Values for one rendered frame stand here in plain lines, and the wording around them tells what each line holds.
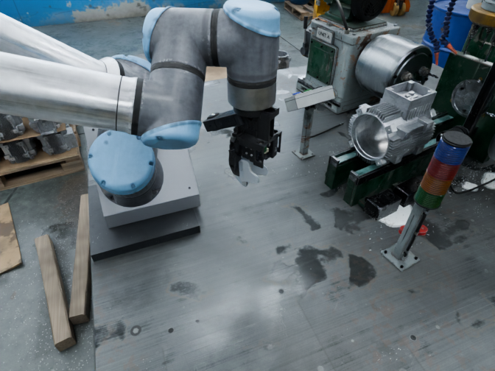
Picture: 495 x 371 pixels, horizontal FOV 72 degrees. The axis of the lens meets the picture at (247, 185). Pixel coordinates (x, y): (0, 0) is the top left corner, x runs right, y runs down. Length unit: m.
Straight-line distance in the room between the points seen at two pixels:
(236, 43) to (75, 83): 0.24
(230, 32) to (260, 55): 0.06
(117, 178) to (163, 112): 0.34
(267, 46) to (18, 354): 1.80
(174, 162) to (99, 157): 0.32
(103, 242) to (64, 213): 1.47
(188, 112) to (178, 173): 0.57
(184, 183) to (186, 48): 0.60
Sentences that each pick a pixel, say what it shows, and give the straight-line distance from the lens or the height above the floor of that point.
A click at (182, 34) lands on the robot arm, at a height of 1.45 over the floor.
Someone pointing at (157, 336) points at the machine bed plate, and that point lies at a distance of 0.93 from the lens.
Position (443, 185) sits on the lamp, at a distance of 0.90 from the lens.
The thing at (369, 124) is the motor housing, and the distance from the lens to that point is 1.27.
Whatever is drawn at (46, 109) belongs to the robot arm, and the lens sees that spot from 0.56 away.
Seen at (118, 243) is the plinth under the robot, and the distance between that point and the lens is 1.09.
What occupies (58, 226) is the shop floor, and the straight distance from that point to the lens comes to 2.49.
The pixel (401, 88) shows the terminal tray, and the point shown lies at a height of 1.13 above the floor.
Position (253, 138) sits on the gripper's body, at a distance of 0.67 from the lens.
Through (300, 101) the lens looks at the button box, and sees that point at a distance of 1.23.
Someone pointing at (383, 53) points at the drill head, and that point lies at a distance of 1.54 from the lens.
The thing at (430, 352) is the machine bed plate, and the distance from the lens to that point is 0.99.
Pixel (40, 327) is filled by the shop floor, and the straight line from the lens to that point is 2.07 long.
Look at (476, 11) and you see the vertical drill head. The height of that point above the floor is 1.33.
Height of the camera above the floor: 1.62
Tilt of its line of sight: 41 degrees down
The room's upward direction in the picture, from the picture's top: straight up
